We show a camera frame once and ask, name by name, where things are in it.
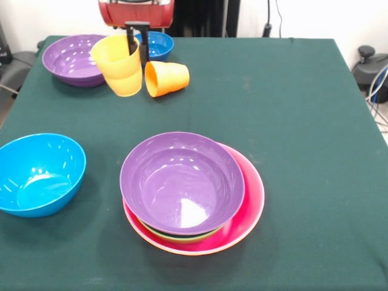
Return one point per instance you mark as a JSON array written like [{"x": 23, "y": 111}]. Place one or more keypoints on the light blue plastic bowl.
[{"x": 39, "y": 175}]

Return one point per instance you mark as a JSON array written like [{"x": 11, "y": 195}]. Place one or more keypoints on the small dark blue bowl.
[{"x": 160, "y": 47}]

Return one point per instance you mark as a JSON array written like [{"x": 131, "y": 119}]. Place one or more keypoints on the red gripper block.
[{"x": 136, "y": 13}]

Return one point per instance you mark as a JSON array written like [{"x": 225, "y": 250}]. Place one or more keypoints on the yellow plastic cup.
[{"x": 118, "y": 69}]

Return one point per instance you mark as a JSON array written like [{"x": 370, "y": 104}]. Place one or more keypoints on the purple plastic bowl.
[
  {"x": 182, "y": 182},
  {"x": 69, "y": 63}
]

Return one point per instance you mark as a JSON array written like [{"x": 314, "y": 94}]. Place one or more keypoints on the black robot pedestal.
[{"x": 206, "y": 15}]

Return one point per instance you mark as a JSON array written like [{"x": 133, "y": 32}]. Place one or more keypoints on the dark green table cloth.
[{"x": 318, "y": 151}]

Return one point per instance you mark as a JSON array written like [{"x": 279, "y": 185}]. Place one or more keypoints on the orange plastic bowl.
[{"x": 191, "y": 254}]

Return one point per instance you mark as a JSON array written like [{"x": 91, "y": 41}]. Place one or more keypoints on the green plastic bowl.
[{"x": 182, "y": 239}]

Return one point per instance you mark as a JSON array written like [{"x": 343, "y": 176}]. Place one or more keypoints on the pink plastic bowl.
[{"x": 251, "y": 197}]

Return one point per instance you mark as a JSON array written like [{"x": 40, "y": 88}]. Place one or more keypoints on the orange plastic cup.
[{"x": 169, "y": 77}]

